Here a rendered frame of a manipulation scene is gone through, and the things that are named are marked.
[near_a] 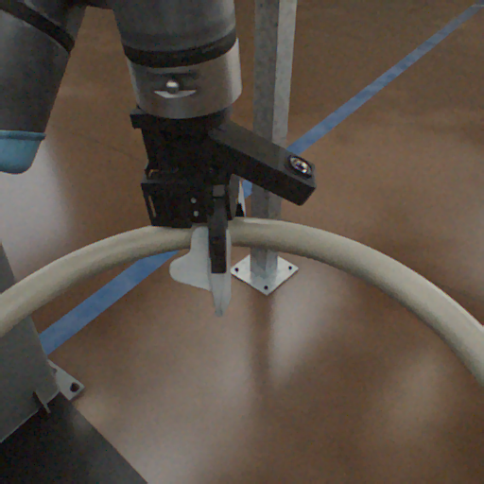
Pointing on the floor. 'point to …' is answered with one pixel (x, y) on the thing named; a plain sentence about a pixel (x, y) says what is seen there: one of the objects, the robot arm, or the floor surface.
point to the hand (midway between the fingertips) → (235, 265)
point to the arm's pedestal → (26, 369)
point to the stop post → (269, 129)
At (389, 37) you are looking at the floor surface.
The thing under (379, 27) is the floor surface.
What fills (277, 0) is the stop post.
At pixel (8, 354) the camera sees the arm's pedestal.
